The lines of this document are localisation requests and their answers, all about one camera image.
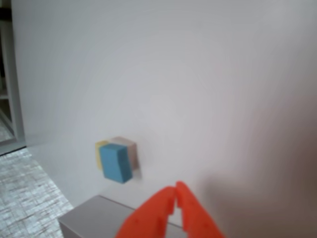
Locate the white furniture frame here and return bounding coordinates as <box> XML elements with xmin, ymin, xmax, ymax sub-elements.
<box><xmin>0</xmin><ymin>0</ymin><xmax>26</xmax><ymax>156</ymax></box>

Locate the white foam cuboid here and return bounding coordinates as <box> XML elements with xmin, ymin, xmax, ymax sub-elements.
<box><xmin>110</xmin><ymin>136</ymin><xmax>138</xmax><ymax>170</ymax></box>

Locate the blue foam cuboid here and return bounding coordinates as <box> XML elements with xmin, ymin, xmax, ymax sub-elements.
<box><xmin>99</xmin><ymin>143</ymin><xmax>134</xmax><ymax>185</ymax></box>

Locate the beige woven curtain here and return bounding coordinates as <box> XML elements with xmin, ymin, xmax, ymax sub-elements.
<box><xmin>0</xmin><ymin>145</ymin><xmax>75</xmax><ymax>238</ymax></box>

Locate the yellow foam cuboid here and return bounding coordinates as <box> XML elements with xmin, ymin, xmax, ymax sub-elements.
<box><xmin>95</xmin><ymin>140</ymin><xmax>108</xmax><ymax>172</ymax></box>

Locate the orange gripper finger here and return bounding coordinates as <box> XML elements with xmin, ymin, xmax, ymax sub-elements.
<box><xmin>175</xmin><ymin>181</ymin><xmax>226</xmax><ymax>238</ymax></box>
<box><xmin>115</xmin><ymin>185</ymin><xmax>177</xmax><ymax>238</ymax></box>

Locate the white cardboard box bin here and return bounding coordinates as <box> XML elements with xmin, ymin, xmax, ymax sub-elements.
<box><xmin>57</xmin><ymin>194</ymin><xmax>186</xmax><ymax>238</ymax></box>

